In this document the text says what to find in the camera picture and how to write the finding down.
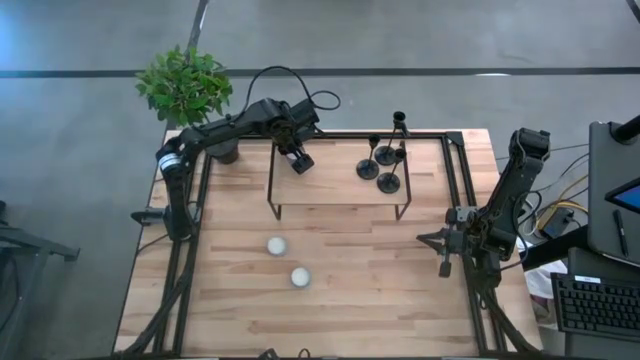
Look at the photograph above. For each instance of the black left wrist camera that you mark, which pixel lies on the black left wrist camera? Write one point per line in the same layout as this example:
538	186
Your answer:
306	116

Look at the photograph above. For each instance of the black plant pot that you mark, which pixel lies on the black plant pot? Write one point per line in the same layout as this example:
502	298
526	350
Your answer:
226	154

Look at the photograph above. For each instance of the black power adapter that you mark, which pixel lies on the black power adapter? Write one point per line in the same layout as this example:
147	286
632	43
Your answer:
557	224

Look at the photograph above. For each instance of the black desk edge bar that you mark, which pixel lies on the black desk edge bar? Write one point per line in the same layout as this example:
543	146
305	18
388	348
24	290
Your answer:
550	250

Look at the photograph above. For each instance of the black aluminium table frame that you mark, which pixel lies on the black aluminium table frame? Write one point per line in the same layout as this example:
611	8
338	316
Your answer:
350	135

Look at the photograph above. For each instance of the black computer keyboard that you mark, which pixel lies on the black computer keyboard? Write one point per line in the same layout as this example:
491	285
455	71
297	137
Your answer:
595	305

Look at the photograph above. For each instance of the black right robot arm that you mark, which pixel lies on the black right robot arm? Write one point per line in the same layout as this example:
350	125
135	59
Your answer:
515	190

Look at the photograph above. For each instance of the wooden shelf riser, black legs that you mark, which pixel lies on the wooden shelf riser, black legs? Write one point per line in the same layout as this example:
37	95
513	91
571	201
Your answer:
335	187

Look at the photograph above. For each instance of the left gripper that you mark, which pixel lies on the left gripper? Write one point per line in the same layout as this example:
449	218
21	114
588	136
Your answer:
287	134

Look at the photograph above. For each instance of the tall black candlestick holder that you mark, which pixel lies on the tall black candlestick holder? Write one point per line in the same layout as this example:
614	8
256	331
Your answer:
385	156

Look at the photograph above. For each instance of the black table-level camera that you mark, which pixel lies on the black table-level camera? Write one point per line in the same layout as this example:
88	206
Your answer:
268	354

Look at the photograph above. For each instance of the white plastic bag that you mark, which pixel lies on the white plastic bag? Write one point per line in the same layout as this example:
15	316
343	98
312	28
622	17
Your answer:
537	280

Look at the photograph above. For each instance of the black monitor stand pole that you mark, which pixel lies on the black monitor stand pole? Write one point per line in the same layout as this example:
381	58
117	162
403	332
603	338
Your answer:
627	131

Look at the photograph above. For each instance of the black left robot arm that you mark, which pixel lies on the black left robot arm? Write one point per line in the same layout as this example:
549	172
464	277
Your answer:
172	190

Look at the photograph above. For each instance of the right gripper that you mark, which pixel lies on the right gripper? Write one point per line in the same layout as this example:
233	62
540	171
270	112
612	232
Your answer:
462	240

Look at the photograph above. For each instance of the green leafy plant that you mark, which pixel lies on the green leafy plant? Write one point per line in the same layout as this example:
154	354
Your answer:
185	85

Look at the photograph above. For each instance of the grey metal side table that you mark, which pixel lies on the grey metal side table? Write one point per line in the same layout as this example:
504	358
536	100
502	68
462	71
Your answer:
30	245

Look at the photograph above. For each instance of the tablet with blue screen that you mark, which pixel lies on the tablet with blue screen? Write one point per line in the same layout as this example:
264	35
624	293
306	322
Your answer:
627	196

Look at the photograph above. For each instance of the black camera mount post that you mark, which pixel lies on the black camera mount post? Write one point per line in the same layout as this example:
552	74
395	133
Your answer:
404	131

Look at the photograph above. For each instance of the black pen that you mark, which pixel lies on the black pen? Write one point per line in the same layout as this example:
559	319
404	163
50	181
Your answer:
621	232

